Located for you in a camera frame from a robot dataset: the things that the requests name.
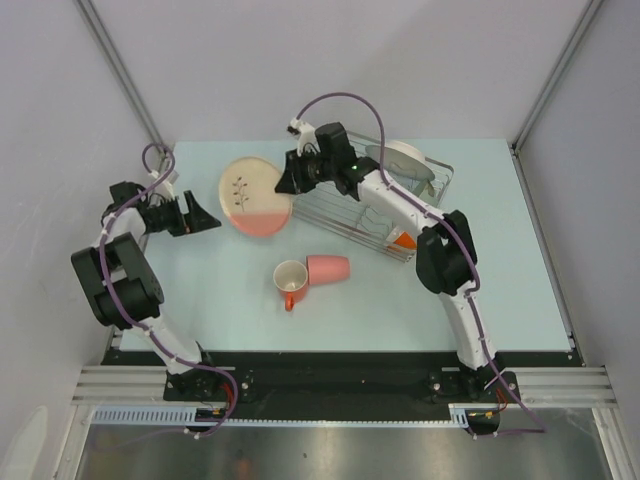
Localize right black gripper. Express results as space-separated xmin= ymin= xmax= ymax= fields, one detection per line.
xmin=275 ymin=147 xmax=336 ymax=196

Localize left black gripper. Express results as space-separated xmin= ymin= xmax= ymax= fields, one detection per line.
xmin=144 ymin=191 xmax=221 ymax=237

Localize beige and pink floral plate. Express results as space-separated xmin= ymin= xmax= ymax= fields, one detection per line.
xmin=218 ymin=156 xmax=293 ymax=238

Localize metal wire dish rack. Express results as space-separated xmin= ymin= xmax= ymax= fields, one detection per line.
xmin=293 ymin=132 xmax=454 ymax=262

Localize pink plastic cup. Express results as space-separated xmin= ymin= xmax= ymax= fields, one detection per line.
xmin=306 ymin=255 xmax=351 ymax=286

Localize large white grey-rimmed plate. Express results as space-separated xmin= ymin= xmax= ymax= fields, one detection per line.
xmin=365 ymin=140 xmax=435 ymax=181

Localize white and orange bowl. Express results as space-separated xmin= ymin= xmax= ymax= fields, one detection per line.
xmin=386 ymin=227 xmax=417 ymax=252

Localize green bowl brown rim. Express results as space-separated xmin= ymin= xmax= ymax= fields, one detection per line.
xmin=414 ymin=179 xmax=438 ymax=207

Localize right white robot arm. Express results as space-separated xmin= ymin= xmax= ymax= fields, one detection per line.
xmin=275 ymin=119 xmax=500 ymax=401

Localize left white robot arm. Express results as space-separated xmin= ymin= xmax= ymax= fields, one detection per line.
xmin=71 ymin=182 xmax=222 ymax=400

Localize orange mug white inside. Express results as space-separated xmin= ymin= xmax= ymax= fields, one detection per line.
xmin=273 ymin=260 xmax=309 ymax=312

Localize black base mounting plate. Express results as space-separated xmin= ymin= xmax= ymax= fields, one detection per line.
xmin=99 ymin=351 xmax=589 ymax=421

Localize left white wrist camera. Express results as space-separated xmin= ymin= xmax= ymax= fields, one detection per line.
xmin=148 ymin=170 xmax=178 ymax=201

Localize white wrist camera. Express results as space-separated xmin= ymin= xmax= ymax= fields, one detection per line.
xmin=287 ymin=118 xmax=316 ymax=156
xmin=148 ymin=170 xmax=178 ymax=201

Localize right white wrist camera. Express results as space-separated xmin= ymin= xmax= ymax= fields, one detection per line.
xmin=287 ymin=118 xmax=316 ymax=156

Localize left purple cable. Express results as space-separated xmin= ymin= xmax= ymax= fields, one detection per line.
xmin=89 ymin=142 xmax=241 ymax=449

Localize purple cable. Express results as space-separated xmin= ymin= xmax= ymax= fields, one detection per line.
xmin=89 ymin=142 xmax=241 ymax=449
xmin=292 ymin=91 xmax=549 ymax=435

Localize aluminium front rail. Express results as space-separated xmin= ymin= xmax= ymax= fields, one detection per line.
xmin=72 ymin=364 xmax=174 ymax=407

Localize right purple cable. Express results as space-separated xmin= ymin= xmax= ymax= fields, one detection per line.
xmin=292 ymin=91 xmax=549 ymax=435

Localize left aluminium frame post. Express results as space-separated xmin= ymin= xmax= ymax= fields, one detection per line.
xmin=73 ymin=0 xmax=164 ymax=143

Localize aluminium frame post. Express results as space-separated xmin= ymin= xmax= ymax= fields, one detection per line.
xmin=73 ymin=0 xmax=164 ymax=143
xmin=514 ymin=0 xmax=604 ymax=146

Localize white slotted cable duct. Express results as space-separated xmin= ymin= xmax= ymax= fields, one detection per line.
xmin=92 ymin=405 xmax=487 ymax=429

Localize right aluminium frame post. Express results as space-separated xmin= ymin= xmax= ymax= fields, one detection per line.
xmin=514 ymin=0 xmax=604 ymax=146

